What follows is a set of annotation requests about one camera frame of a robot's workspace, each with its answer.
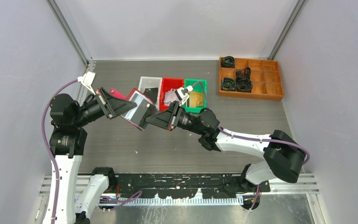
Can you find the black credit card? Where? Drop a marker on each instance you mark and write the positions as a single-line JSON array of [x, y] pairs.
[[152, 94]]

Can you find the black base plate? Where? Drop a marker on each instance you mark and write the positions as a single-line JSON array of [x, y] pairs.
[[179, 186]]

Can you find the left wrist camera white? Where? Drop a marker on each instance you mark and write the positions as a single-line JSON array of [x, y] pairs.
[[87, 81]]

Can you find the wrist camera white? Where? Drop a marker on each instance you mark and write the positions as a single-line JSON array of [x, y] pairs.
[[87, 81], [183, 95]]

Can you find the grey card in holder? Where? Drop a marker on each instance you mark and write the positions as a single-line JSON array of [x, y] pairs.
[[144, 110]]

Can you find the white credit card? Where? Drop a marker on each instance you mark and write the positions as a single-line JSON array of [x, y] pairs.
[[169, 97]]

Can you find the red leather card holder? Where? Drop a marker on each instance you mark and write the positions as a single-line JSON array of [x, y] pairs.
[[135, 96]]

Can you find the green plastic bin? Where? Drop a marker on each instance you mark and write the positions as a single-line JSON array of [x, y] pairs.
[[197, 88]]

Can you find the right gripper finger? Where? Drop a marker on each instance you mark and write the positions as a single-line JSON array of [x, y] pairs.
[[162, 120], [173, 109]]

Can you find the white plastic bin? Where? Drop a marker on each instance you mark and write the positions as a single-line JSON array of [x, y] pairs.
[[151, 87]]

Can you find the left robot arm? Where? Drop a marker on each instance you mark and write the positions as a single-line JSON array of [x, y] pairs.
[[66, 148]]

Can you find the gold credit card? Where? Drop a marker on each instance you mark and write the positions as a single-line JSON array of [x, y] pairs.
[[196, 99]]

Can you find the red plastic bin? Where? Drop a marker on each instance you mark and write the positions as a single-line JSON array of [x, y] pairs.
[[168, 84]]

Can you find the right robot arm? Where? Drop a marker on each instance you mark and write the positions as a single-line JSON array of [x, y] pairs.
[[281, 156]]

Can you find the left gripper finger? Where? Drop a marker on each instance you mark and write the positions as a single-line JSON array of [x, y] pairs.
[[116, 101], [117, 111]]

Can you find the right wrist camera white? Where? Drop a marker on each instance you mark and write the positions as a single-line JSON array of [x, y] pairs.
[[183, 95]]

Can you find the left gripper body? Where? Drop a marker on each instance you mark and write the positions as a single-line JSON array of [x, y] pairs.
[[101, 101]]

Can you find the orange compartment tray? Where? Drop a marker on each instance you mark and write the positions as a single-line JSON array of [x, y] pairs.
[[265, 76]]

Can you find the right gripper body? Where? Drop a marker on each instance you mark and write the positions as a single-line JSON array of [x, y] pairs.
[[176, 119]]

